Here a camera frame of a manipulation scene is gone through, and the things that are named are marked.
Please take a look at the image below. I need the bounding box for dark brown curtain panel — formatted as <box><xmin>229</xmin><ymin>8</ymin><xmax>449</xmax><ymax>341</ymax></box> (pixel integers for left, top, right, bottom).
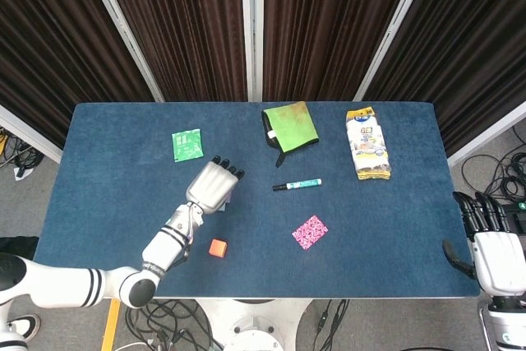
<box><xmin>0</xmin><ymin>0</ymin><xmax>155</xmax><ymax>149</ymax></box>
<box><xmin>262</xmin><ymin>0</ymin><xmax>420</xmax><ymax>102</ymax></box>
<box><xmin>363</xmin><ymin>0</ymin><xmax>526</xmax><ymax>157</ymax></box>
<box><xmin>96</xmin><ymin>0</ymin><xmax>249</xmax><ymax>102</ymax></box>

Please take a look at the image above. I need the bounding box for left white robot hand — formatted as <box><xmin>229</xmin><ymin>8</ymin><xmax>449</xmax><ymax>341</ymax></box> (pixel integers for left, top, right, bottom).
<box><xmin>185</xmin><ymin>155</ymin><xmax>246</xmax><ymax>215</ymax></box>

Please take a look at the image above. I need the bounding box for black floor cable bundle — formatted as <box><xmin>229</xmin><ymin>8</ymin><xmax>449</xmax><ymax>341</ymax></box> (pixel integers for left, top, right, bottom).
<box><xmin>459</xmin><ymin>124</ymin><xmax>526</xmax><ymax>204</ymax></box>
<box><xmin>122</xmin><ymin>299</ymin><xmax>223</xmax><ymax>351</ymax></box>
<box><xmin>0</xmin><ymin>127</ymin><xmax>44</xmax><ymax>171</ymax></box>

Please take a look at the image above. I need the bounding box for yellow floor tape strip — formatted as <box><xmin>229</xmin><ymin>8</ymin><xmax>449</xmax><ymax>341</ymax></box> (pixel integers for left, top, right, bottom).
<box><xmin>100</xmin><ymin>298</ymin><xmax>122</xmax><ymax>351</ymax></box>

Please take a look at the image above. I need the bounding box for blue felt table mat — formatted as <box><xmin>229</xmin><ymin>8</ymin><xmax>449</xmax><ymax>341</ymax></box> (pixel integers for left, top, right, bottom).
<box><xmin>32</xmin><ymin>100</ymin><xmax>481</xmax><ymax>299</ymax></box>

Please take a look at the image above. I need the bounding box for green cloth with black edge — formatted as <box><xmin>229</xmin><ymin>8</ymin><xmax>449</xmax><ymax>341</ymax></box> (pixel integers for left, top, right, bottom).
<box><xmin>261</xmin><ymin>100</ymin><xmax>321</xmax><ymax>169</ymax></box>

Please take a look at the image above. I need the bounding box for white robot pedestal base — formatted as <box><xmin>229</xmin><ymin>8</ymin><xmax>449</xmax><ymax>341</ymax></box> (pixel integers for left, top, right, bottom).
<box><xmin>196</xmin><ymin>298</ymin><xmax>313</xmax><ymax>351</ymax></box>

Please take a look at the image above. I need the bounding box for black cable with inline switch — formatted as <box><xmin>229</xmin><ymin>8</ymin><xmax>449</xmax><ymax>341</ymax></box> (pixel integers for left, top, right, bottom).
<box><xmin>311</xmin><ymin>298</ymin><xmax>350</xmax><ymax>351</ymax></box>

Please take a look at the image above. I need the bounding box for small orange cube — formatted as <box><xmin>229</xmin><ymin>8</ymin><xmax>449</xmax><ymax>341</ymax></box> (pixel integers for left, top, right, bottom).
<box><xmin>208</xmin><ymin>238</ymin><xmax>228</xmax><ymax>259</ymax></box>

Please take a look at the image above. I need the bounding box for black box with green light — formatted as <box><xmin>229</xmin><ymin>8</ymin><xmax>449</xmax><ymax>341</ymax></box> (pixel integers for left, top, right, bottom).
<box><xmin>503</xmin><ymin>201</ymin><xmax>526</xmax><ymax>237</ymax></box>

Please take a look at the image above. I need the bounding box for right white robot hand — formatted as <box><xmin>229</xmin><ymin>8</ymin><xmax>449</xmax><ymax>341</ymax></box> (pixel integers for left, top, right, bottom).
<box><xmin>442</xmin><ymin>191</ymin><xmax>526</xmax><ymax>297</ymax></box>

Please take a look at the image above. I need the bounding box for teal marker pen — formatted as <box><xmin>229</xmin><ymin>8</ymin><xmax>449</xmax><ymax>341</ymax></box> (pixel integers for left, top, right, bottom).
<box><xmin>271</xmin><ymin>178</ymin><xmax>323</xmax><ymax>192</ymax></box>

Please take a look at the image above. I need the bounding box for white partition frame post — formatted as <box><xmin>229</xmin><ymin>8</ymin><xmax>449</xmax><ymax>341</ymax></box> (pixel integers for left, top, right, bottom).
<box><xmin>80</xmin><ymin>0</ymin><xmax>165</xmax><ymax>102</ymax></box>
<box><xmin>446</xmin><ymin>100</ymin><xmax>526</xmax><ymax>168</ymax></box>
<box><xmin>239</xmin><ymin>0</ymin><xmax>265</xmax><ymax>102</ymax></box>
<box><xmin>353</xmin><ymin>0</ymin><xmax>436</xmax><ymax>102</ymax></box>
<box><xmin>0</xmin><ymin>104</ymin><xmax>62</xmax><ymax>163</ymax></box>

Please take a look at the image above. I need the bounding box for green sachet packet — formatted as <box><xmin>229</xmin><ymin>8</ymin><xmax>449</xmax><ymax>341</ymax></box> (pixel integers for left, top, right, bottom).
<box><xmin>171</xmin><ymin>128</ymin><xmax>205</xmax><ymax>163</ymax></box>

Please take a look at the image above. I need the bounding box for person in black clothing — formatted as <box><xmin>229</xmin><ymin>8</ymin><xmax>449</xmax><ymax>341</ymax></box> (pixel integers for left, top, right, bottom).
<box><xmin>0</xmin><ymin>235</ymin><xmax>40</xmax><ymax>261</ymax></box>

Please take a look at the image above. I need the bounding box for yellow white snack bag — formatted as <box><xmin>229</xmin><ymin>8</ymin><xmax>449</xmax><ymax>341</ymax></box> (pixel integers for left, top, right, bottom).
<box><xmin>345</xmin><ymin>106</ymin><xmax>392</xmax><ymax>181</ymax></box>

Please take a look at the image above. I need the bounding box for white black sneaker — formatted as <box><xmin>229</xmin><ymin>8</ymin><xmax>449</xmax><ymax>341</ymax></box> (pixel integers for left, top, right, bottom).
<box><xmin>7</xmin><ymin>313</ymin><xmax>42</xmax><ymax>342</ymax></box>

